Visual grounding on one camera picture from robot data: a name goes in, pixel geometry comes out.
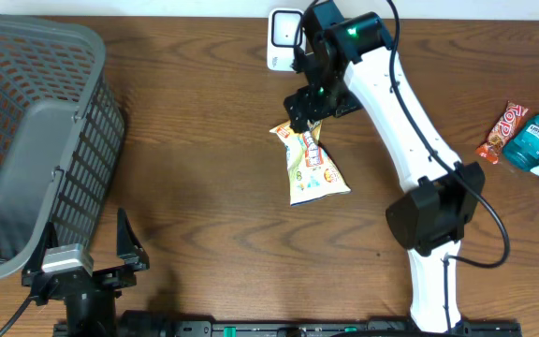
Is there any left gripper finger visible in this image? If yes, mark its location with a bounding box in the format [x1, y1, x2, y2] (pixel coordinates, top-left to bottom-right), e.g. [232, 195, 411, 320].
[116, 208, 150, 271]
[22, 222, 59, 279]

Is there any beige snack bag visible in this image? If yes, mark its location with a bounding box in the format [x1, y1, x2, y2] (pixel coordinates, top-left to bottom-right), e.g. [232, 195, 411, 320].
[270, 122, 351, 206]

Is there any red Top chocolate bar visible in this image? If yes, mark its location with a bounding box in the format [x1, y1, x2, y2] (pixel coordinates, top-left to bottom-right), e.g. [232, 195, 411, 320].
[474, 101, 529, 164]

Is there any blue Listerine mouthwash bottle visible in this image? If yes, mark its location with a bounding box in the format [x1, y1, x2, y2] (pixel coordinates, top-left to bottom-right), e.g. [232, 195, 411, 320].
[503, 114, 539, 171]

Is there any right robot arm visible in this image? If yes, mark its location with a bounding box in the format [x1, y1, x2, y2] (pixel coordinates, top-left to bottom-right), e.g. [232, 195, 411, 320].
[284, 1, 485, 333]

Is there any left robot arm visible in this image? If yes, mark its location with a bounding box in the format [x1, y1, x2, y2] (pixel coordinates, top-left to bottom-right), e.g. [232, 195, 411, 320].
[22, 208, 175, 336]

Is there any white barcode scanner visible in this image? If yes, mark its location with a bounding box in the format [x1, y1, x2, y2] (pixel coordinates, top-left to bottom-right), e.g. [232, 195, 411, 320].
[267, 7, 303, 72]

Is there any grey plastic shopping basket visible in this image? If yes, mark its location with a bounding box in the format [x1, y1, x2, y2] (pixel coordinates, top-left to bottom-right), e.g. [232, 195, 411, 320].
[0, 14, 125, 278]

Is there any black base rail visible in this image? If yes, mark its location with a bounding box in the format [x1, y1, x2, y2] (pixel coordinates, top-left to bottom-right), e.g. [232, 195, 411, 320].
[52, 319, 523, 337]

